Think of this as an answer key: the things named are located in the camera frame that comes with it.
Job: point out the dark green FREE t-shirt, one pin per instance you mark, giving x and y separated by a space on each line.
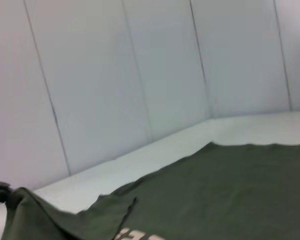
215 187

